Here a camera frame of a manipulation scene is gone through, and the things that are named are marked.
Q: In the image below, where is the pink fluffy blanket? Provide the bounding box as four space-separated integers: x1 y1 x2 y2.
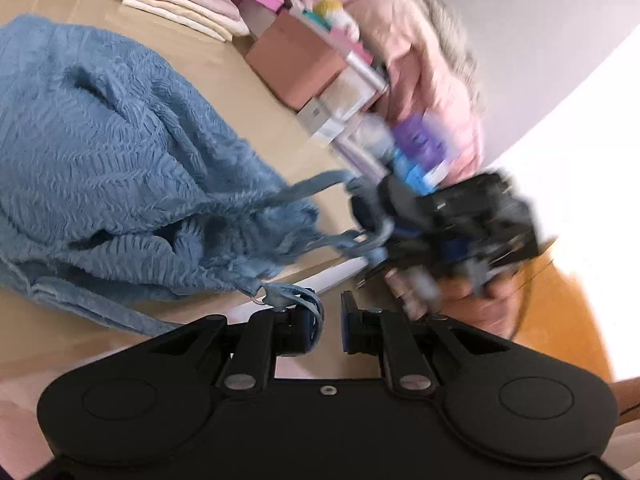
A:
345 0 488 186

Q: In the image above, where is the person's right hand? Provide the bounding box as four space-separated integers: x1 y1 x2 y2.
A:
440 272 533 338

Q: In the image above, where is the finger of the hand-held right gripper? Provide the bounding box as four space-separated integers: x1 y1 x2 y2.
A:
349 180 396 241

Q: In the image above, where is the purple packet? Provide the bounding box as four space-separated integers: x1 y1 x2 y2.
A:
391 112 451 173

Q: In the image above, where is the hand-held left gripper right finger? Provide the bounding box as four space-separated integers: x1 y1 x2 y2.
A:
340 291 512 396

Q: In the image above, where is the small white carton box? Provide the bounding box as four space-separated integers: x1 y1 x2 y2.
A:
296 97 348 143

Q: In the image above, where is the blue textured garment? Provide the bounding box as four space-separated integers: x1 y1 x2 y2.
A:
0 14 388 337

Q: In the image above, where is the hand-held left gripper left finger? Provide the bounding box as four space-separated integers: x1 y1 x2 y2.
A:
142 304 324 396

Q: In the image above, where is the blue packet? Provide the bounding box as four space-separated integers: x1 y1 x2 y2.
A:
390 150 441 196

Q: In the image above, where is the stack of folded clothes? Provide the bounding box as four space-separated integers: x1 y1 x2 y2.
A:
116 0 251 43

